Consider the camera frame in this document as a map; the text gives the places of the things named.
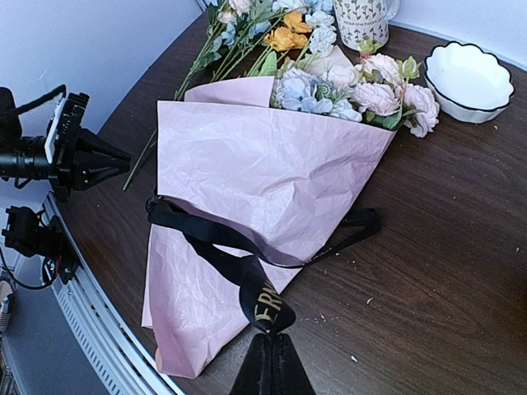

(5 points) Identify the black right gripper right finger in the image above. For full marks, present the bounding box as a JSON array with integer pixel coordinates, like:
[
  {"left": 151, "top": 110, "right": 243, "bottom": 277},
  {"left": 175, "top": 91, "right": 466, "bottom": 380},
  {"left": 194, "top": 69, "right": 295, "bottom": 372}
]
[{"left": 273, "top": 334, "right": 315, "bottom": 395}]

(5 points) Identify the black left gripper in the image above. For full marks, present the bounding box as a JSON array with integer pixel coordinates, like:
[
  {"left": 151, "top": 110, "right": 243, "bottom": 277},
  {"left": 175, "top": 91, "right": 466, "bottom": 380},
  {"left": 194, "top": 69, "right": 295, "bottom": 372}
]
[{"left": 1, "top": 85, "right": 131, "bottom": 202}]

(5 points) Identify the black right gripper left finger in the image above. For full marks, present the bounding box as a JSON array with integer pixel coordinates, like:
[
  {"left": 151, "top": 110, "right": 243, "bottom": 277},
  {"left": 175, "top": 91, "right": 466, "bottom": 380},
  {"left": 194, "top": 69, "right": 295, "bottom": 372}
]
[{"left": 230, "top": 334, "right": 273, "bottom": 395}]

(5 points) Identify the black ribbon strap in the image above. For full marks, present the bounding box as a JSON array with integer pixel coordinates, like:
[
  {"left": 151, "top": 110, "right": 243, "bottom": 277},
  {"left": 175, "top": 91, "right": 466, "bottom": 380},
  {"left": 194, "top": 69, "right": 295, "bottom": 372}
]
[{"left": 146, "top": 195, "right": 383, "bottom": 334}]

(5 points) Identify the pink wrapping paper sheet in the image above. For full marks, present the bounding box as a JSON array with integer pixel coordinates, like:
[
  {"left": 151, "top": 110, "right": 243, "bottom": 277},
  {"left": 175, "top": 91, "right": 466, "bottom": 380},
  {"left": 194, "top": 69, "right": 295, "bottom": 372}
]
[{"left": 142, "top": 77, "right": 394, "bottom": 379}]

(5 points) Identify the orange fake flower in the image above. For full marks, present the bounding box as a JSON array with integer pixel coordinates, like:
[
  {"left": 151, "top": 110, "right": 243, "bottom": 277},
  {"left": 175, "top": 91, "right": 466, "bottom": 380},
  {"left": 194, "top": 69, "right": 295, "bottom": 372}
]
[{"left": 245, "top": 11, "right": 313, "bottom": 77}]

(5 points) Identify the pile of fake flowers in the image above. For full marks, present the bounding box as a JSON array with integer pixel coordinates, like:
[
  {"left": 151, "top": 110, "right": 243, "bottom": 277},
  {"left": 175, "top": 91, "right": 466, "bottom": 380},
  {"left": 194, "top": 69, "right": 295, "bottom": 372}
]
[{"left": 122, "top": 0, "right": 338, "bottom": 191}]

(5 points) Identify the floral mug with yellow inside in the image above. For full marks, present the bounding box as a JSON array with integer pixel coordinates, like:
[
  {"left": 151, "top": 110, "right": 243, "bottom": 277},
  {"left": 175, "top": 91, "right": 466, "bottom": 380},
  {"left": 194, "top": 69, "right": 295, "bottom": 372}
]
[{"left": 333, "top": 0, "right": 401, "bottom": 51}]

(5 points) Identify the white scalloped bowl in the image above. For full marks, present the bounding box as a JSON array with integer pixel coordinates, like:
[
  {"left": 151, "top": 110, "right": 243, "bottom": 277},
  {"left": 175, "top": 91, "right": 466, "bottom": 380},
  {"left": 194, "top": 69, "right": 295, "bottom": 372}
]
[{"left": 424, "top": 41, "right": 515, "bottom": 124}]

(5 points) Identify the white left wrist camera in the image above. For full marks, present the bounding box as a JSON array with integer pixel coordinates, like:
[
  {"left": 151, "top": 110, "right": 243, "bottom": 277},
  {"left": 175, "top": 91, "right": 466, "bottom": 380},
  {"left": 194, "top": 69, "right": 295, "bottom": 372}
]
[{"left": 44, "top": 97, "right": 66, "bottom": 165}]

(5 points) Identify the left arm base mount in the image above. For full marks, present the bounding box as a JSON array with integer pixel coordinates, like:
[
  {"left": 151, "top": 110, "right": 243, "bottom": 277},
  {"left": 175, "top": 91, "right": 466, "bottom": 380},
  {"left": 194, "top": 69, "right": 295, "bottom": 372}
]
[{"left": 2, "top": 206, "right": 80, "bottom": 290}]

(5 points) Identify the aluminium front rail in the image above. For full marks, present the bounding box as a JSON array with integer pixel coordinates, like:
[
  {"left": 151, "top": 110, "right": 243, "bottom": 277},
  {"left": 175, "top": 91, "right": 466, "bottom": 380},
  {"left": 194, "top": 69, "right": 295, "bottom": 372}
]
[{"left": 43, "top": 193, "right": 184, "bottom": 394}]

